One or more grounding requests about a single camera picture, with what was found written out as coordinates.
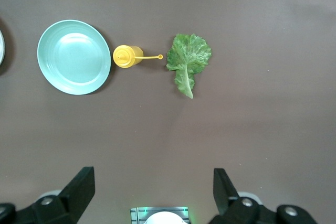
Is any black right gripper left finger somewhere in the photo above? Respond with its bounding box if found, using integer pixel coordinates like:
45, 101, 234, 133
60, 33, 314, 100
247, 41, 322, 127
0, 166, 96, 224

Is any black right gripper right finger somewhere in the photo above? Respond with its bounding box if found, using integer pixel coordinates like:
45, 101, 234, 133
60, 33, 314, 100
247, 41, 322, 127
212, 167, 325, 224

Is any yellow mustard squeeze bottle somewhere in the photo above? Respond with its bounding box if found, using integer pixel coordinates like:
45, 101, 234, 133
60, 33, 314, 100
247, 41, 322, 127
112, 45, 164, 69

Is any green lettuce leaf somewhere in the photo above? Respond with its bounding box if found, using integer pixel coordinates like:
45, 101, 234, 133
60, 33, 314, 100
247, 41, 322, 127
166, 33, 212, 100

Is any mint green plate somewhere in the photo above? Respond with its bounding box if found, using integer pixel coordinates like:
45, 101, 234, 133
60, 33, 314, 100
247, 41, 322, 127
36, 19, 112, 95

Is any beige plate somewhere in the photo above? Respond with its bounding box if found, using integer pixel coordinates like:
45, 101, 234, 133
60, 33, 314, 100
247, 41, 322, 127
0, 28, 6, 68

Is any brown table cloth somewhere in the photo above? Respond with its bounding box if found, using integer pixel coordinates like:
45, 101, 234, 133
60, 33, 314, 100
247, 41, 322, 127
0, 0, 336, 224

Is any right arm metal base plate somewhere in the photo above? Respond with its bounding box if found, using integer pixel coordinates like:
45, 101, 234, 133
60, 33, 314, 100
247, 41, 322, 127
130, 206, 190, 224

